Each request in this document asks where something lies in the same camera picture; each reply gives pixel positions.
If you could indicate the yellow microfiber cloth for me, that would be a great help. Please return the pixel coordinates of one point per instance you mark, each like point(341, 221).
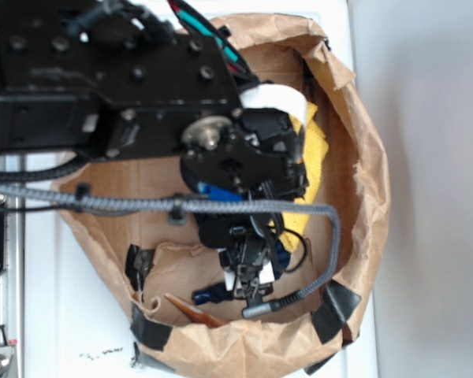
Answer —
point(315, 150)

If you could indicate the aluminium frame rail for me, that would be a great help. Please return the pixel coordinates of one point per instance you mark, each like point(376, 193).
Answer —
point(12, 293)

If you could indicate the brown wooden object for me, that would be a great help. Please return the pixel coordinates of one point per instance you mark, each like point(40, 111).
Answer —
point(195, 314)

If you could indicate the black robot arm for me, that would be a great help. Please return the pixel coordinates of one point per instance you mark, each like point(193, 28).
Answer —
point(109, 81)

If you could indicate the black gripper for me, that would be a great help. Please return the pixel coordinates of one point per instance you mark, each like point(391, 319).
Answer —
point(260, 154)

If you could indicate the brown paper bag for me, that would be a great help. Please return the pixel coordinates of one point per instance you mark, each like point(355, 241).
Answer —
point(140, 257)

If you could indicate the white plastic bin lid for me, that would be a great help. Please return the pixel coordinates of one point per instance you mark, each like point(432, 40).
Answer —
point(74, 326)

